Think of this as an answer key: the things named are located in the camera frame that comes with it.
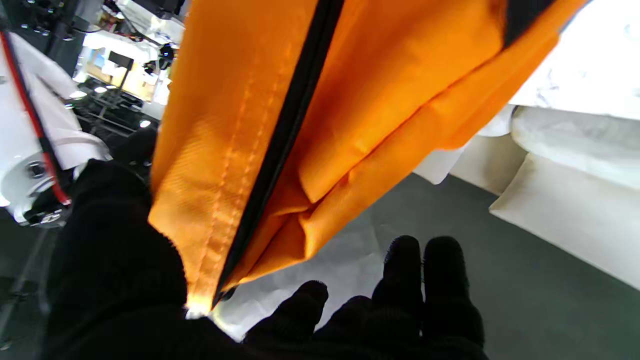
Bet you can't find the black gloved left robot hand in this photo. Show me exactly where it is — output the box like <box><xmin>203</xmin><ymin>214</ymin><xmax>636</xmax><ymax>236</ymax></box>
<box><xmin>42</xmin><ymin>160</ymin><xmax>488</xmax><ymax>360</ymax></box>

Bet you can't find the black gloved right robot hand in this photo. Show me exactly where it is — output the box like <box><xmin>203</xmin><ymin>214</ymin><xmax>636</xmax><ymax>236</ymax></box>
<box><xmin>112</xmin><ymin>127</ymin><xmax>158</xmax><ymax>178</ymax></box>

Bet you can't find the orange and blue backpack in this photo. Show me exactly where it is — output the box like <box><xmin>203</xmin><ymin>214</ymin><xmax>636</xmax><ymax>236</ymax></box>
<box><xmin>147</xmin><ymin>0</ymin><xmax>591</xmax><ymax>313</ymax></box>

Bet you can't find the cream sofa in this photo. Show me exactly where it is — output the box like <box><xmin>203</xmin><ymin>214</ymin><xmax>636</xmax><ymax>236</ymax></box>
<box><xmin>412</xmin><ymin>102</ymin><xmax>640</xmax><ymax>292</ymax></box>

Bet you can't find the red black right arm cable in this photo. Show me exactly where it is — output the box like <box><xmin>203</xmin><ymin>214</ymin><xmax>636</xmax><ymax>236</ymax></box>
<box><xmin>0</xmin><ymin>32</ymin><xmax>71</xmax><ymax>206</ymax></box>

